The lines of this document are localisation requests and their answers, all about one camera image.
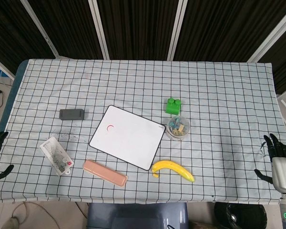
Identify black and silver right hand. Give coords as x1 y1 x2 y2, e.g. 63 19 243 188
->
254 133 286 194

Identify grey board eraser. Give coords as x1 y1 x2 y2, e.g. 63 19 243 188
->
59 109 84 121

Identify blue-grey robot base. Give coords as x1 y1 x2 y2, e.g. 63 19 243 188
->
86 202 189 229

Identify clear ruler set packet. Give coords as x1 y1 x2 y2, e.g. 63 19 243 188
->
39 136 74 177

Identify black round robot part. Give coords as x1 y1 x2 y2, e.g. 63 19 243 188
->
214 201 267 229

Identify blue table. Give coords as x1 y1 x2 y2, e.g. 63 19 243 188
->
0 59 30 148

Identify yellow toy banana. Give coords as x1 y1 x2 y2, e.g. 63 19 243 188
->
152 160 195 183

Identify pink pencil case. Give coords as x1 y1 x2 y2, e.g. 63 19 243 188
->
82 159 129 189

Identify clear jar of binder clips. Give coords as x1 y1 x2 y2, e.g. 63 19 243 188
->
166 115 191 141

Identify white black checkered tablecloth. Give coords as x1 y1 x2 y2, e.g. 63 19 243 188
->
0 58 286 206

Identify green toy building block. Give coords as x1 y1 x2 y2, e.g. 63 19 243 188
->
165 97 183 115

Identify white board with black rim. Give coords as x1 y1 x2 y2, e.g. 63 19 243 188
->
88 104 166 171

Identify dark folding screen white frames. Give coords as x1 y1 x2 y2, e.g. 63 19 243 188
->
0 0 286 129

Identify white floor cable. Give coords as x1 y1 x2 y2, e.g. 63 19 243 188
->
0 201 29 229

